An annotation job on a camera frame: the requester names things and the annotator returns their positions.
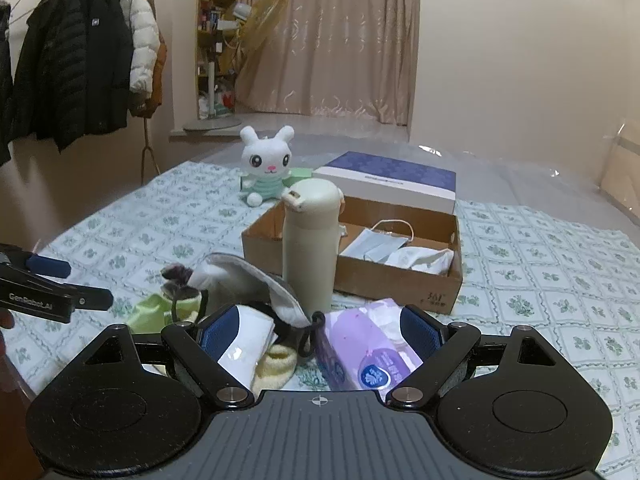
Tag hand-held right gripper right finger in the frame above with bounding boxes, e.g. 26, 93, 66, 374
386, 305, 556, 408

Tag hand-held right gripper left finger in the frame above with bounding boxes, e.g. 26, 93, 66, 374
82, 305, 253, 409

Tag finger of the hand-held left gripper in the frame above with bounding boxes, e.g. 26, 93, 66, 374
0, 243, 72, 279
64, 284, 114, 312

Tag brown cardboard box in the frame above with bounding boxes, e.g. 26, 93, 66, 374
241, 195, 463, 316

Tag grey eye mask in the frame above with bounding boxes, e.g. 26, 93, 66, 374
190, 252, 312, 328

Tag light green sock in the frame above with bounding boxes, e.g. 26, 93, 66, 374
122, 292, 203, 333

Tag purple tissue pack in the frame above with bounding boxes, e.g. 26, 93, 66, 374
315, 297, 426, 403

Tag pale yellow fuzzy sock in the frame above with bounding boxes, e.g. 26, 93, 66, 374
250, 342, 301, 403

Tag dark purple scrunchie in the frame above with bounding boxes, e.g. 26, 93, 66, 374
160, 262, 201, 302

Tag blue face mask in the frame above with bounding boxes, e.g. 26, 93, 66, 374
339, 219, 416, 263

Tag cream thermos bottle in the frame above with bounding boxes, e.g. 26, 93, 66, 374
280, 179, 345, 315

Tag jackets on clothes rack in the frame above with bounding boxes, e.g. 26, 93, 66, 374
0, 0, 166, 187

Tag blue and white gift box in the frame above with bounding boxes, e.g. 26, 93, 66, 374
312, 151, 458, 216

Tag white plush bunny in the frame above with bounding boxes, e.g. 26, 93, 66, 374
239, 125, 296, 207

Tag clear plastic sheet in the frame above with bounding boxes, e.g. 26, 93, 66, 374
280, 132, 640, 233

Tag dark jacket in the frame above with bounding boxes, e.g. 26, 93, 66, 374
0, 0, 13, 166

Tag quilted black down jacket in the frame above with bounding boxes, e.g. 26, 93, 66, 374
10, 0, 96, 153

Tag brown jacket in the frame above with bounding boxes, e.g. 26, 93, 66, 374
127, 0, 166, 118

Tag white down jacket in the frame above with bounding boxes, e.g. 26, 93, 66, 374
117, 0, 161, 95

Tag wooden bookshelf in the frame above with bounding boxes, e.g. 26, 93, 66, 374
195, 0, 238, 121

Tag beige curtain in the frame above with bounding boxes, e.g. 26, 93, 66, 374
234, 0, 421, 126

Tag standing fan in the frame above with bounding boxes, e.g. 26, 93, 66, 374
182, 0, 290, 136

